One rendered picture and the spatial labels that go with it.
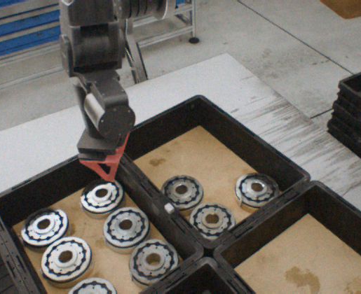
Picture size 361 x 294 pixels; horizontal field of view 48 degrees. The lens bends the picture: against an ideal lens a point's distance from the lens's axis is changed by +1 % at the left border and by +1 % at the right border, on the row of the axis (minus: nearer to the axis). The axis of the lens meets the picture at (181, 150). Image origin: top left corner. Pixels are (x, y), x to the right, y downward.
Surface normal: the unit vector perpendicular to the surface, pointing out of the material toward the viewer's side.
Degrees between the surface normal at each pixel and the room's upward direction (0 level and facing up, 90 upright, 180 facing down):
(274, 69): 0
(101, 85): 10
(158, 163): 0
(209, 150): 0
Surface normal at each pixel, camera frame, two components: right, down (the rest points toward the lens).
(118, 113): 0.48, 0.59
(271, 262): -0.04, -0.71
